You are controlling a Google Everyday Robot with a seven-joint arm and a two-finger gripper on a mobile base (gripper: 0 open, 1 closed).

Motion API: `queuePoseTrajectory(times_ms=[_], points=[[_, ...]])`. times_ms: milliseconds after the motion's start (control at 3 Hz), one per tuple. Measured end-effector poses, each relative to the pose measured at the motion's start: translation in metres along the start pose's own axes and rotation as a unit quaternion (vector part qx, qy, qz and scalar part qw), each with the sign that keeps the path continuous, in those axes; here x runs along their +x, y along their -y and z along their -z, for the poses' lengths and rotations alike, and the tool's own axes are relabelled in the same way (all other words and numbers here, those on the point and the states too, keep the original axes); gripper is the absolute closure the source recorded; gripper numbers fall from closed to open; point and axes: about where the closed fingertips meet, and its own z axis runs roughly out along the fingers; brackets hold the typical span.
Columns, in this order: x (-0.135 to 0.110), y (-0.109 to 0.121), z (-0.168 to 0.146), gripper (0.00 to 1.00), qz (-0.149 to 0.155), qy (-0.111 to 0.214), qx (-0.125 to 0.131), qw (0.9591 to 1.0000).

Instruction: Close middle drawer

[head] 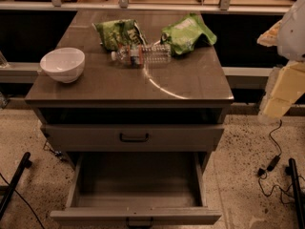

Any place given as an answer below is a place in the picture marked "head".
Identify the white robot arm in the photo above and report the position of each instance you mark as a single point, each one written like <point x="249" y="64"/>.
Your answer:
<point x="288" y="35"/>

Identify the clear plastic water bottle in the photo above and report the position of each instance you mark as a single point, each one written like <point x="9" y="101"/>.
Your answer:
<point x="138" y="56"/>

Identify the black stand leg left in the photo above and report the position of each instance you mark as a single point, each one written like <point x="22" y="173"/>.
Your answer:
<point x="6" y="191"/>

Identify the green chip bag right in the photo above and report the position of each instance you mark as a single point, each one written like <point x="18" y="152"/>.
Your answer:
<point x="187" y="33"/>

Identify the grey top drawer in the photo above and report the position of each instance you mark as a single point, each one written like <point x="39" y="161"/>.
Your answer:
<point x="132" y="138"/>

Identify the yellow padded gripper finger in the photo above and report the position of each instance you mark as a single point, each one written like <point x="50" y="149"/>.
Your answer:
<point x="284" y="87"/>

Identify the black stand leg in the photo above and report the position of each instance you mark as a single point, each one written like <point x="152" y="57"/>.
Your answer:
<point x="291" y="170"/>
<point x="6" y="191"/>

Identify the white ceramic bowl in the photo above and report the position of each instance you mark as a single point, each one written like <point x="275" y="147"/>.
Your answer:
<point x="63" y="65"/>

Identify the black stand leg right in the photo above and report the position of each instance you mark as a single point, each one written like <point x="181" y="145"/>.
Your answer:
<point x="291" y="170"/>

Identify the grey drawer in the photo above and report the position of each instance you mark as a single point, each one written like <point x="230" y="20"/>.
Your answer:
<point x="132" y="138"/>
<point x="137" y="190"/>

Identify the green chip bag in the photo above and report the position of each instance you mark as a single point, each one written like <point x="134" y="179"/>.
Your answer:
<point x="117" y="33"/>
<point x="187" y="33"/>

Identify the metal railing frame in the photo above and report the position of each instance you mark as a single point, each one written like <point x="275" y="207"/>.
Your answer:
<point x="152" y="4"/>

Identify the green chip bag left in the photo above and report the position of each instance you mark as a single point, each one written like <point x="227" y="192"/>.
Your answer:
<point x="117" y="33"/>

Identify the grey drawer cabinet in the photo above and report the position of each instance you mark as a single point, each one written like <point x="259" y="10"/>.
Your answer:
<point x="191" y="89"/>

